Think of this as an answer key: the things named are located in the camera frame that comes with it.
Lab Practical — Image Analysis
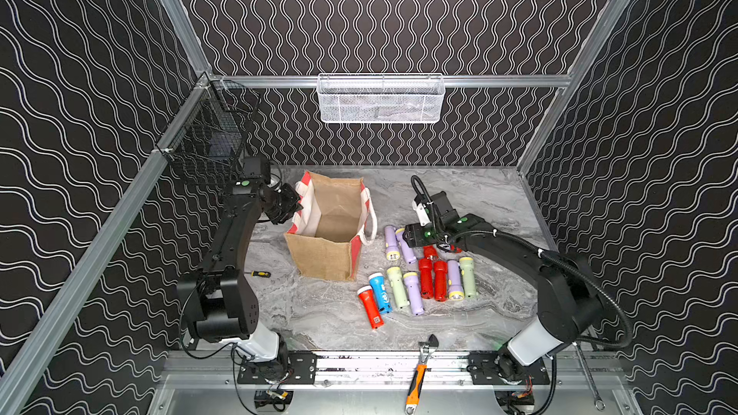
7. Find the purple flashlight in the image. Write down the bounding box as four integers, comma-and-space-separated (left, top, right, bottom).
403, 272, 425, 316
395, 228, 417, 264
384, 225, 401, 261
447, 259, 465, 301

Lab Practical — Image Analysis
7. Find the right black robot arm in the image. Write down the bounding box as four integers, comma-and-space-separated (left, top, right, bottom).
403, 214, 634, 378

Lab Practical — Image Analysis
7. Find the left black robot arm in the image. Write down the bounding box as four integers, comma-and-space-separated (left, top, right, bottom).
177, 179, 301, 372

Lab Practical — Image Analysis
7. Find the green flashlight lower right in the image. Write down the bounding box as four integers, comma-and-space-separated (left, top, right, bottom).
459, 257, 478, 299

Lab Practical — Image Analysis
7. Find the green flashlight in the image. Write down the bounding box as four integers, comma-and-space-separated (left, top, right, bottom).
386, 266, 409, 310
459, 257, 478, 299

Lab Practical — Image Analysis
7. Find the red flashlight long upper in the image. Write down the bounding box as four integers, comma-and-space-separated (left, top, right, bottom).
423, 245, 440, 261

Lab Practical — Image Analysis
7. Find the yellow black screwdriver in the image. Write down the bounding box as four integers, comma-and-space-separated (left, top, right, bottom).
247, 271, 272, 279

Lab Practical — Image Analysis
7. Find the green flashlight lower left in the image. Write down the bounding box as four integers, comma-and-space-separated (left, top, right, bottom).
386, 266, 409, 310

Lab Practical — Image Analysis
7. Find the blue flashlight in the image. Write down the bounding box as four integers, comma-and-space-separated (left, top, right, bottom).
368, 272, 392, 315

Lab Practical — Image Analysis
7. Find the orange adjustable wrench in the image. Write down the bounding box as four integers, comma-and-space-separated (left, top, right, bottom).
405, 334, 439, 415

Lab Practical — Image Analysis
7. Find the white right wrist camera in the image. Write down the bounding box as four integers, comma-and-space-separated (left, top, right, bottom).
412, 196, 432, 227

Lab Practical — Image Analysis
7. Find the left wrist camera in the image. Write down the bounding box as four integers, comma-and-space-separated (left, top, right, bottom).
240, 156, 271, 183

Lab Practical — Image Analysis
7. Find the black wire basket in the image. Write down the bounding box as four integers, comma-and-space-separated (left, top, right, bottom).
163, 82, 259, 188

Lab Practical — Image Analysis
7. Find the white wire basket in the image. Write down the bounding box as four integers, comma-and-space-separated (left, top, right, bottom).
316, 73, 446, 124

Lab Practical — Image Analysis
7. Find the metal base rail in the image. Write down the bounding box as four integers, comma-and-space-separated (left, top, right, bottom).
159, 351, 627, 391

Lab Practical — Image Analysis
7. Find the aluminium corner post right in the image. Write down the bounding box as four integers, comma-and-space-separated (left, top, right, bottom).
517, 0, 630, 178

